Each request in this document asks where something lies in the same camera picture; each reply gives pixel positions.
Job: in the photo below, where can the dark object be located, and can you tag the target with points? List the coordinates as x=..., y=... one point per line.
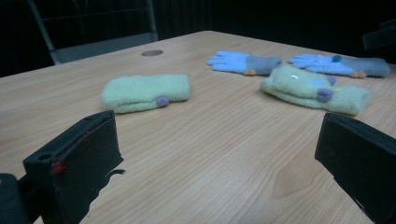
x=381, y=35

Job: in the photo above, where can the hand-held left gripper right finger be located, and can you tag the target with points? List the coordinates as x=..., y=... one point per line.
x=361, y=155

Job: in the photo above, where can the grey chair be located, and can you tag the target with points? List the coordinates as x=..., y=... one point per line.
x=93, y=49

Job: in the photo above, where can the light green knit glove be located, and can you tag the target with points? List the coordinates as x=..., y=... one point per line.
x=299, y=87
x=143, y=91

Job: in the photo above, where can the round grey table grommet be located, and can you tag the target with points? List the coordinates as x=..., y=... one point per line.
x=152, y=53

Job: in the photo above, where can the light blue knit glove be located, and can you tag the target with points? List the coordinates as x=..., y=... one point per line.
x=342, y=66
x=236, y=63

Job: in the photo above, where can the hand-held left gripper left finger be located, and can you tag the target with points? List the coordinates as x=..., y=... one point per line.
x=84, y=155

